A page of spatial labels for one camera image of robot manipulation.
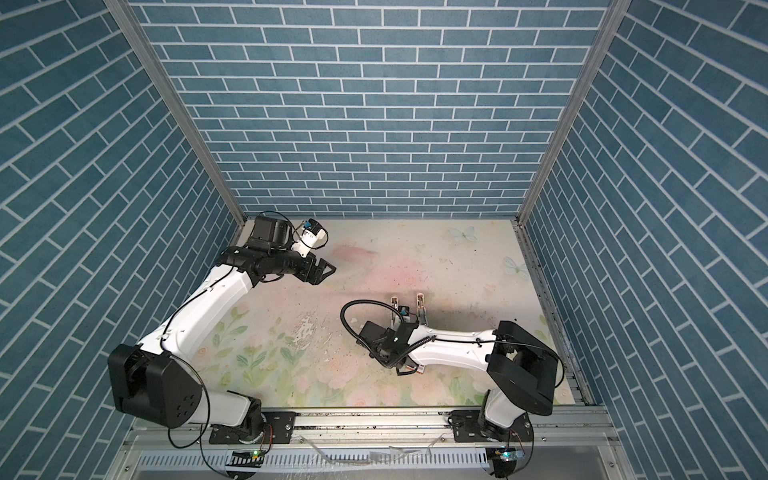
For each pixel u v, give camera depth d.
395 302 0.91
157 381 0.40
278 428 0.74
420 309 0.94
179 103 0.87
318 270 0.72
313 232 0.71
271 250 0.61
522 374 0.43
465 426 0.74
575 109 0.88
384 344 0.64
